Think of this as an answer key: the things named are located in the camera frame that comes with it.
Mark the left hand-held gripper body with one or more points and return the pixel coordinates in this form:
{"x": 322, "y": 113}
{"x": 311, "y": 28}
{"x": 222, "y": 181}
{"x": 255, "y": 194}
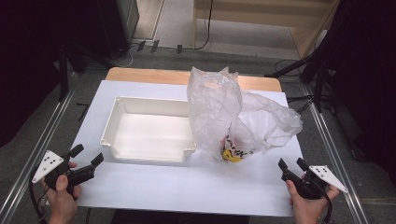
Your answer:
{"x": 46, "y": 163}

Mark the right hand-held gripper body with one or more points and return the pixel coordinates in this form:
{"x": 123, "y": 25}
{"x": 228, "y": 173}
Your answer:
{"x": 323, "y": 174}

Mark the white plastic bin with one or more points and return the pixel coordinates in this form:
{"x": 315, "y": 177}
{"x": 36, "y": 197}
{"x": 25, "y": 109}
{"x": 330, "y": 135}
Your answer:
{"x": 149, "y": 133}

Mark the clear plastic bag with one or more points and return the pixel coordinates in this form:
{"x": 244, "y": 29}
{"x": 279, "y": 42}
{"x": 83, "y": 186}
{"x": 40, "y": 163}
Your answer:
{"x": 214, "y": 109}

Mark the person's right hand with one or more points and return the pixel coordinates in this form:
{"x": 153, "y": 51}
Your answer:
{"x": 308, "y": 211}

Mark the person's left hand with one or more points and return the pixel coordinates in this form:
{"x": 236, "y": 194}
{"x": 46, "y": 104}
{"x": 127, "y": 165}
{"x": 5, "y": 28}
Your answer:
{"x": 63, "y": 207}

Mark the yellow snack packet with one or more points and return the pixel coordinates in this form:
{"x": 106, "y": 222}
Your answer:
{"x": 232, "y": 155}

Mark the black tripod stand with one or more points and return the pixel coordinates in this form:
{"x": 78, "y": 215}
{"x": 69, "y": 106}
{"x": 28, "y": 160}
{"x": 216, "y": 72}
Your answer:
{"x": 319, "y": 81}

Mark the black curtain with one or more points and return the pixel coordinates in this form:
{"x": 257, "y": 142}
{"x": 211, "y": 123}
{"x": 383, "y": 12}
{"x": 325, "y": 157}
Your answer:
{"x": 31, "y": 62}
{"x": 367, "y": 77}

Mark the grey cabinet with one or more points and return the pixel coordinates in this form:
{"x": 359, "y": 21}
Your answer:
{"x": 129, "y": 18}

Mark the light wooden cabinet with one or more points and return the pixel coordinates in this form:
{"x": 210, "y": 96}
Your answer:
{"x": 264, "y": 18}

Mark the metal floor rail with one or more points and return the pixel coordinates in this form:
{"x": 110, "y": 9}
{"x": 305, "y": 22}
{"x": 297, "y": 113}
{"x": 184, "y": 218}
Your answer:
{"x": 336, "y": 161}
{"x": 37, "y": 146}

